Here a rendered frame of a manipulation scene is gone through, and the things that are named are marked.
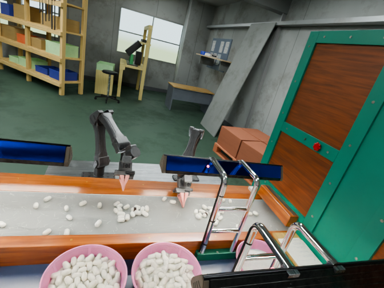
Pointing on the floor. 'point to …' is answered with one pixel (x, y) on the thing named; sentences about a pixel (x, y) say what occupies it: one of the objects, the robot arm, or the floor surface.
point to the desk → (175, 94)
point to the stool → (108, 86)
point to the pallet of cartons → (242, 144)
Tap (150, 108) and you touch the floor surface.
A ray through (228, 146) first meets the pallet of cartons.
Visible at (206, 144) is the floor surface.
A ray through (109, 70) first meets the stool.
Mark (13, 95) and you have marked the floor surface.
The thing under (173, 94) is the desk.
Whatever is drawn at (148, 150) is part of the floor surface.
